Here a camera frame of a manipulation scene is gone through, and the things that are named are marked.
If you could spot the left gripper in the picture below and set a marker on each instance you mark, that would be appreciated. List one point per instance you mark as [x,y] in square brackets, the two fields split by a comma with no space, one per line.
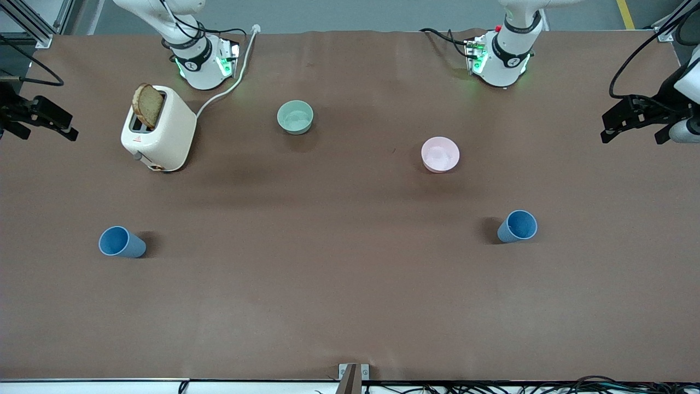
[660,108]

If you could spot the metal bracket with brown bar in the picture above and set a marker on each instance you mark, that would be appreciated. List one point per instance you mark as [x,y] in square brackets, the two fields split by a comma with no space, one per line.
[353,377]

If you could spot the cream white toaster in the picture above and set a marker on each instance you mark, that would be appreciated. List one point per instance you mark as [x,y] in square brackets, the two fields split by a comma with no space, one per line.
[169,134]

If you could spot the pink bowl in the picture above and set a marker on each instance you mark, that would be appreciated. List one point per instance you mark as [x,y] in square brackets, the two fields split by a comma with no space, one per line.
[440,155]

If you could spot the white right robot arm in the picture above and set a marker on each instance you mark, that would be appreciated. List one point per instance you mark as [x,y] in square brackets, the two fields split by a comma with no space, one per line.
[199,71]

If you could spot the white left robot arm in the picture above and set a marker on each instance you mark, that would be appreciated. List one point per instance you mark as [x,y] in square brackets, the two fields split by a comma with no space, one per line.
[506,65]

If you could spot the aluminium frame profile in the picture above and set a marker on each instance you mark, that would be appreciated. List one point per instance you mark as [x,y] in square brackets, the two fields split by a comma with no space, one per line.
[41,35]
[670,30]

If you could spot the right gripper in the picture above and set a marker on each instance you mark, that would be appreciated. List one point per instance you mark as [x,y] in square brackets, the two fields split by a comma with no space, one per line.
[12,111]

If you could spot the green bowl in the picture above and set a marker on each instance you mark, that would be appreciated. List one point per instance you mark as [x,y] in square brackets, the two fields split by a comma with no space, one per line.
[295,117]

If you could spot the brown paper table cover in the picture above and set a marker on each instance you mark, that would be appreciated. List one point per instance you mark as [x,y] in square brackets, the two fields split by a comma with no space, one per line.
[350,284]

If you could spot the brown bread slice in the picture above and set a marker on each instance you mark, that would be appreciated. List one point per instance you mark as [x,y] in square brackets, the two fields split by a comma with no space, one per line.
[147,105]

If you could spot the blue plastic cup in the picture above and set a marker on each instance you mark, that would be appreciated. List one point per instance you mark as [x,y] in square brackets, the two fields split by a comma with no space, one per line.
[121,242]
[517,227]

